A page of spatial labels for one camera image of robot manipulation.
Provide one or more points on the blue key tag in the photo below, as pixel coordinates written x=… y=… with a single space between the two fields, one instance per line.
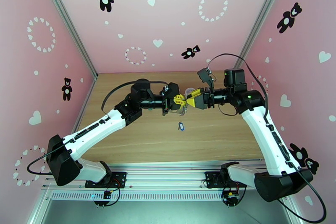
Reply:
x=180 y=126

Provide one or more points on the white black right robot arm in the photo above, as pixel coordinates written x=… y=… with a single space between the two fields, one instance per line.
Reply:
x=267 y=139

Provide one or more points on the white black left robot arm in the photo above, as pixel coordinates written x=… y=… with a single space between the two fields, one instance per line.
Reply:
x=92 y=134

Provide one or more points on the small white alarm clock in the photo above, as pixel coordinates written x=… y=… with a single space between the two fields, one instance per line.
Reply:
x=189 y=91

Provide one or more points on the black power connector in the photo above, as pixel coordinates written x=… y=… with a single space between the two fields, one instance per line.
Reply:
x=231 y=197
x=107 y=195

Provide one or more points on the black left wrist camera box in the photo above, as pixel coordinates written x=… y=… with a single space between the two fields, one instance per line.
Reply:
x=172 y=89

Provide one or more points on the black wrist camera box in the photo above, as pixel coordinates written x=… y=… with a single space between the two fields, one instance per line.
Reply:
x=172 y=89
x=204 y=74

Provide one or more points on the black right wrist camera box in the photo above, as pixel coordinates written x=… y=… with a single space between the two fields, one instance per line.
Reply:
x=204 y=74

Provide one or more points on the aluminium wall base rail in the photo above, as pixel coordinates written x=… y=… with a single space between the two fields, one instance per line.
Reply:
x=89 y=92

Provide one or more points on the aluminium mounting rail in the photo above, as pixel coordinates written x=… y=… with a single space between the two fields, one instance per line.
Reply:
x=168 y=176

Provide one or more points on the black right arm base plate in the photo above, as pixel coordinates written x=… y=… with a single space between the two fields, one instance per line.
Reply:
x=210 y=178

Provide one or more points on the aluminium frame post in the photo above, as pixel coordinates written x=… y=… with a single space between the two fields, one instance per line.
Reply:
x=260 y=21
x=65 y=21

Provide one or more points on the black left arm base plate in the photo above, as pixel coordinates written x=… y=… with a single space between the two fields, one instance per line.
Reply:
x=122 y=178

